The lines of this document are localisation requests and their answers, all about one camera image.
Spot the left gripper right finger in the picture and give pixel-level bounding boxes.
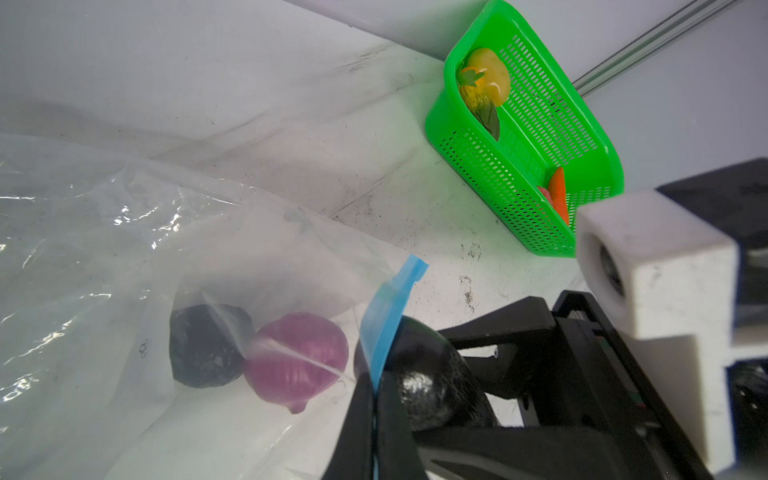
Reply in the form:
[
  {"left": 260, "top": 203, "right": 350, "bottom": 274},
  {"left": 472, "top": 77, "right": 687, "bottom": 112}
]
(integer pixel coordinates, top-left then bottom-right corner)
[{"left": 374, "top": 372, "right": 428, "bottom": 480}]

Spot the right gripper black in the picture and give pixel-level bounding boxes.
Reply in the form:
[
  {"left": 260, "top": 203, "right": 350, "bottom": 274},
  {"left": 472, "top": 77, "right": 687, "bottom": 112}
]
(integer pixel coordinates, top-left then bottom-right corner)
[{"left": 413, "top": 289, "right": 768, "bottom": 480}]

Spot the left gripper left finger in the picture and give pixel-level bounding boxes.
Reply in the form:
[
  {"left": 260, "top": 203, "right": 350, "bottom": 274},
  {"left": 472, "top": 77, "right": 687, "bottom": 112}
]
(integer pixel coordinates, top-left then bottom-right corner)
[{"left": 321, "top": 374, "right": 375, "bottom": 480}]

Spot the purple onion toy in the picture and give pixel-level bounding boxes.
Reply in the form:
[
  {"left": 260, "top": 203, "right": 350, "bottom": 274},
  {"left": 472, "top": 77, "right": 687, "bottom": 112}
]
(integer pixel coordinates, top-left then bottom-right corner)
[{"left": 243, "top": 312, "right": 350, "bottom": 415}]

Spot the black round avocado toy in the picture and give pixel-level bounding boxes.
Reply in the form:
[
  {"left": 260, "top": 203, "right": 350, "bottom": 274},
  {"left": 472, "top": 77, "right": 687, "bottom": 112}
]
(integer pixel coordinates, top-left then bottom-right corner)
[{"left": 168, "top": 304, "right": 252, "bottom": 389}]

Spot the clear zip bag blue zipper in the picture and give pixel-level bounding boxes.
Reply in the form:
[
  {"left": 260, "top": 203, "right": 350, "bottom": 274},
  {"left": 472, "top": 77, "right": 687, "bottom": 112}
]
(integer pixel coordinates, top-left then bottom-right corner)
[{"left": 1, "top": 134, "right": 427, "bottom": 479}]

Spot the red pepper toy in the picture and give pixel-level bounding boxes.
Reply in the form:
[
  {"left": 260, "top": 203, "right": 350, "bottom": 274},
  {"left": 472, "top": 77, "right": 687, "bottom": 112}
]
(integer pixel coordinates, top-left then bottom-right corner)
[{"left": 538, "top": 186, "right": 554, "bottom": 206}]

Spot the orange carrot toy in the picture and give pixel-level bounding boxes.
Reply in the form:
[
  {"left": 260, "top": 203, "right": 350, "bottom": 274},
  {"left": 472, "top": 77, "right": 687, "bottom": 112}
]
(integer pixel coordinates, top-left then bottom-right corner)
[{"left": 547, "top": 167, "right": 570, "bottom": 225}]

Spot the green plastic basket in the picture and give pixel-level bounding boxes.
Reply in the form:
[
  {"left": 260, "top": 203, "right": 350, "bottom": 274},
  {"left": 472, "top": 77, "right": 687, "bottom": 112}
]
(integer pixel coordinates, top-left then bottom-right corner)
[{"left": 425, "top": 1, "right": 624, "bottom": 257}]

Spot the yellow lemon toy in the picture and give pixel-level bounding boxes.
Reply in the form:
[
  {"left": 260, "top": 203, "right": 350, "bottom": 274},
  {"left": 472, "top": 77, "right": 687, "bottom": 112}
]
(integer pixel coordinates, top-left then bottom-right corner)
[{"left": 466, "top": 48, "right": 510, "bottom": 107}]

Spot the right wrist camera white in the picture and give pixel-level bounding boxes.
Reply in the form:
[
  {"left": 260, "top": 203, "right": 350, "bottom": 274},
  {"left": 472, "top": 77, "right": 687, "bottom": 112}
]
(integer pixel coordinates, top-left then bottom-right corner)
[{"left": 576, "top": 191, "right": 767, "bottom": 474}]

